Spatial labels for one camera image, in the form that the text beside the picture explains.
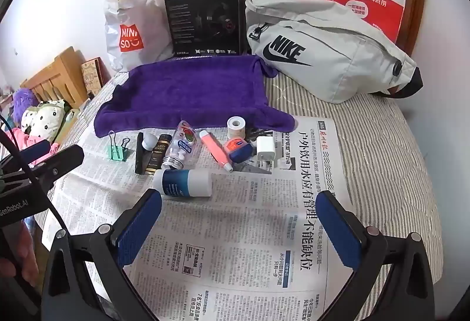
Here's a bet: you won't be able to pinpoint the green binder clip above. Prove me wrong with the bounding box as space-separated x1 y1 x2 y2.
109 131 131 162

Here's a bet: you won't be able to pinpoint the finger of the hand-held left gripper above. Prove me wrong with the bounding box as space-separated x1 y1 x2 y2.
15 139 52 162
22 145 85 193

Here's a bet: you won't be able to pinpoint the wooden rack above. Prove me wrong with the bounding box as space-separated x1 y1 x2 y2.
20 47 89 109

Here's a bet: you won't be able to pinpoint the purple plush toy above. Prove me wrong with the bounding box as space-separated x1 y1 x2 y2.
13 88 37 123

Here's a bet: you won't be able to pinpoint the white dotted plush toy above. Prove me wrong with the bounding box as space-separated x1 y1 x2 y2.
21 99 72 142

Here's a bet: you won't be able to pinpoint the purple towel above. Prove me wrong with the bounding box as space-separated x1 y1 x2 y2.
93 55 297 139

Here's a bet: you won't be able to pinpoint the newspaper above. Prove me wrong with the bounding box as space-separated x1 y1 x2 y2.
40 115 349 321

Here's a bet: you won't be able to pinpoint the person's left hand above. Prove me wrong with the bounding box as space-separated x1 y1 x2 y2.
0 222 39 288

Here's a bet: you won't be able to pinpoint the clear candy bottle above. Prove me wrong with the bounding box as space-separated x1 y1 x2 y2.
162 120 199 170

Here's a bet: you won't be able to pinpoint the white charger plug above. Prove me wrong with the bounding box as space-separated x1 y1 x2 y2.
256 136 276 169

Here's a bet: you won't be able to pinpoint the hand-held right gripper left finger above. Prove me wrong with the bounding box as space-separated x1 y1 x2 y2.
40 189 163 321

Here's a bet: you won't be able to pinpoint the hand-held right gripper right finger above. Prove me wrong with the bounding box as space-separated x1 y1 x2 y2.
315 191 436 321

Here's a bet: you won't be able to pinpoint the small blue jar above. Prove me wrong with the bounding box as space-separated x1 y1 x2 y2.
224 138 254 163

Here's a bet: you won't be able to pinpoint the white tape roll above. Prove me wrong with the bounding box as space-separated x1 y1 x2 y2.
227 116 247 140

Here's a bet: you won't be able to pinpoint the white plastic shopping bag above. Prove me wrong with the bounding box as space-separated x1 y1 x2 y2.
104 0 173 73

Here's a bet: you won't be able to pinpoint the black stick with white cap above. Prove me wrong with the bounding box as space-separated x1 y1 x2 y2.
135 132 158 175

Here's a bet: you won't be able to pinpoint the red paper bag white handles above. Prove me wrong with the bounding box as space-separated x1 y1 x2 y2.
325 0 405 44

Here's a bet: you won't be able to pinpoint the grey waist bag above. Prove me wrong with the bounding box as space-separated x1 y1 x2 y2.
244 0 424 104

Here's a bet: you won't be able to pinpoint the pink tube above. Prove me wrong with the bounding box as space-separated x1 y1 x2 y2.
199 130 234 173

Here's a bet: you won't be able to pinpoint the dark bottle gold label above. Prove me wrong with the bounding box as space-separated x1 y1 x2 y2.
145 135 173 175

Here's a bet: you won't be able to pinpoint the pink cloth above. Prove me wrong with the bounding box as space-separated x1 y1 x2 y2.
7 128 59 167

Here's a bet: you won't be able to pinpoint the black cardboard box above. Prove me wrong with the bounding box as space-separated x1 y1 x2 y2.
163 0 247 57

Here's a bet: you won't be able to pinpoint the blue and white bottle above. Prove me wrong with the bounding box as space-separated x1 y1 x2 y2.
152 169 214 199

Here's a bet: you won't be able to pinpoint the patterned small box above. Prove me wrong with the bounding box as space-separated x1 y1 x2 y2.
81 57 103 98

